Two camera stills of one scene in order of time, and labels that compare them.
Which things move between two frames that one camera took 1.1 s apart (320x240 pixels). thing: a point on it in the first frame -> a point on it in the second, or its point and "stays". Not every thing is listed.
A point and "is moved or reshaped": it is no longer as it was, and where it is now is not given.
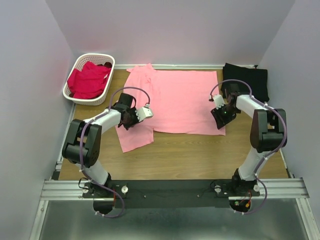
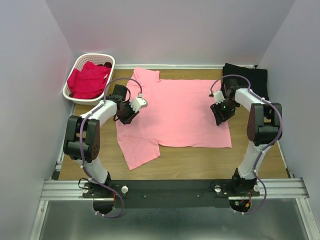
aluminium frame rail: [71, 190] stays
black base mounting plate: [170, 194] stays
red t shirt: [89, 82] stays
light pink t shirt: [181, 102] is moved or reshaped
